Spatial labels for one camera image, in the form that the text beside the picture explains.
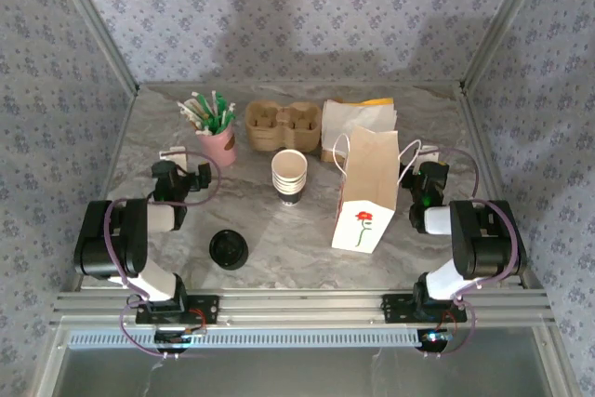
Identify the white flower print paper bag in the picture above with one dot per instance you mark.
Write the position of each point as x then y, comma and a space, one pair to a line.
362, 229

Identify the black plastic cup lid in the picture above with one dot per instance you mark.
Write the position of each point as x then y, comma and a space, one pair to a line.
228, 246

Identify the brown pulp cup carrier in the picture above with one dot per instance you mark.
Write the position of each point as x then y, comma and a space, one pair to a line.
267, 118

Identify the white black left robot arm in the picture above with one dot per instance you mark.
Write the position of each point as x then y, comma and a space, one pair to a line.
125, 239

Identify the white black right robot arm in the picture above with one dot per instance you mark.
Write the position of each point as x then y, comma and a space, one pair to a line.
483, 239

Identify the pink straw holder cup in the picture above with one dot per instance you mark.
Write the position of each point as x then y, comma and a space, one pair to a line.
218, 148

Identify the stack of white paper sheets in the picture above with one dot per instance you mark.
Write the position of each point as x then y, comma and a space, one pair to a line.
396, 120

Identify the green white wrapped straw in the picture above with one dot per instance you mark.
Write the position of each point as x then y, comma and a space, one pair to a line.
204, 106
231, 113
216, 101
223, 113
186, 111

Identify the yellow paper sheet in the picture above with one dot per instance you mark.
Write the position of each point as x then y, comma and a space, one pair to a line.
381, 101

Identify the brown cardboard base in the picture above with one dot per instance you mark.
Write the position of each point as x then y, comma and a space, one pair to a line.
332, 156

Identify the left controller board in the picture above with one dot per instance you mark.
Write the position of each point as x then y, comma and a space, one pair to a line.
174, 337

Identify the controller board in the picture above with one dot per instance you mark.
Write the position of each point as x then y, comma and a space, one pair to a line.
434, 339
174, 337

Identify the right controller board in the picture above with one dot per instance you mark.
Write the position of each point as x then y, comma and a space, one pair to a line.
434, 339

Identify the aluminium right side rail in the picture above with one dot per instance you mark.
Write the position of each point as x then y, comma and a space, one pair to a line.
483, 136

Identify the aluminium left side rail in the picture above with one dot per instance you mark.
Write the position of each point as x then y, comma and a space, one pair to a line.
121, 129

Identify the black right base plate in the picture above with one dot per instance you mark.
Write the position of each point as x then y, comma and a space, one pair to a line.
395, 308

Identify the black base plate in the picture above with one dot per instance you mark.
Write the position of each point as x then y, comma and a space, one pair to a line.
395, 308
209, 308

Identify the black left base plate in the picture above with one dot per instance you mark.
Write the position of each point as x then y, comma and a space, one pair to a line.
209, 308

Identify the aluminium mounting rail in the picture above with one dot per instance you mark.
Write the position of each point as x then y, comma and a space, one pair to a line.
297, 306

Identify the aluminium left frame post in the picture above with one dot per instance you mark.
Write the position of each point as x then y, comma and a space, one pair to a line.
95, 20

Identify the aluminium frame post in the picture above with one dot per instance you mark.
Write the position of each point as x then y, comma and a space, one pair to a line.
506, 20
95, 20

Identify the aluminium right frame post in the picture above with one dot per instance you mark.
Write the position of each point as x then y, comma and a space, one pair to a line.
506, 20

